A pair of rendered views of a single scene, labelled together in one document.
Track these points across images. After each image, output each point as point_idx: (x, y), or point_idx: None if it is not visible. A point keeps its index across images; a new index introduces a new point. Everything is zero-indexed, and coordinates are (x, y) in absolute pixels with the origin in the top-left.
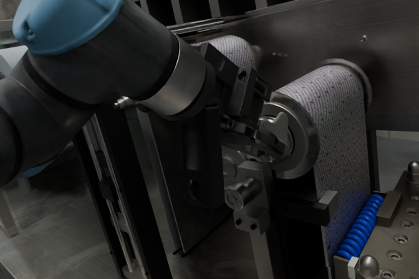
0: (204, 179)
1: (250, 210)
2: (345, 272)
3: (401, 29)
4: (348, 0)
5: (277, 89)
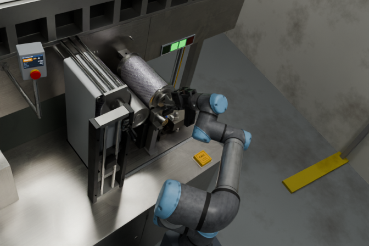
0: (194, 118)
1: (158, 123)
2: None
3: (142, 32)
4: (127, 24)
5: (151, 80)
